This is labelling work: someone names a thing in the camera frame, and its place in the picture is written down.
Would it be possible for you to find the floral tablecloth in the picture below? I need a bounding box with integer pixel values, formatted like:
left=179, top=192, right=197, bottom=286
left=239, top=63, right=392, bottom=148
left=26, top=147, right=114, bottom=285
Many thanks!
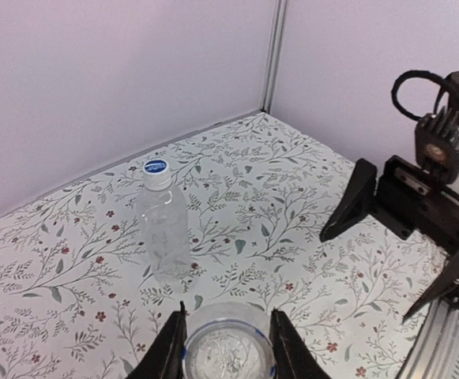
left=0, top=114, right=444, bottom=378

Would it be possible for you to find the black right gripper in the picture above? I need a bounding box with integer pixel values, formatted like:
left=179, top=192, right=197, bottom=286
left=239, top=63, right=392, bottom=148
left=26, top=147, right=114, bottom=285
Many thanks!
left=319, top=156, right=459, bottom=323

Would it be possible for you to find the right aluminium corner post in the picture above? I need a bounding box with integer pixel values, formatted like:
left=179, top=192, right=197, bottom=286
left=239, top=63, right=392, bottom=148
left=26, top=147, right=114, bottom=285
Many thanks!
left=260, top=0, right=288, bottom=114

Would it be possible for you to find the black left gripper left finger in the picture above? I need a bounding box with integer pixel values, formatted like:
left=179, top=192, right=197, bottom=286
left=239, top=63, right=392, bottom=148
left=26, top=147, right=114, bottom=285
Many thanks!
left=126, top=302, right=187, bottom=379

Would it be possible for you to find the right camera cable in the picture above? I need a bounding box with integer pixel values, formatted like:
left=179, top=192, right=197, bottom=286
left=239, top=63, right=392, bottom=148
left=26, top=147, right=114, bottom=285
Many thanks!
left=389, top=69, right=457, bottom=122

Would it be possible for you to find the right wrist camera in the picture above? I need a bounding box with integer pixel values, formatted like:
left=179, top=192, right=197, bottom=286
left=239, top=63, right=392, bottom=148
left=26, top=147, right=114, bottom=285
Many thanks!
left=415, top=107, right=459, bottom=194

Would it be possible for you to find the small clear bottle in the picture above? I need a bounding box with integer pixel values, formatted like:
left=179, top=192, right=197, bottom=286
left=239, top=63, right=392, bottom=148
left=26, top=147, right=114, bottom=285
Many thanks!
left=135, top=159, right=192, bottom=292

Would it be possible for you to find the clear bottle with blue label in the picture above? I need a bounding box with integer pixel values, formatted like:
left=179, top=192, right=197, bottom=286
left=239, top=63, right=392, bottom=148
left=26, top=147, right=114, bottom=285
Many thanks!
left=182, top=302, right=277, bottom=379

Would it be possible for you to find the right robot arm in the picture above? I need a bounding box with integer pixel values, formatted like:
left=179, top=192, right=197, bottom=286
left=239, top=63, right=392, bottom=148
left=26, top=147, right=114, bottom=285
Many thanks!
left=319, top=70, right=459, bottom=321

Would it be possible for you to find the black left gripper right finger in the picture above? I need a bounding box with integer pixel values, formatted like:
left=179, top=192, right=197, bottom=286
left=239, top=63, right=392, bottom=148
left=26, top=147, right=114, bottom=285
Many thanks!
left=270, top=309, right=328, bottom=379

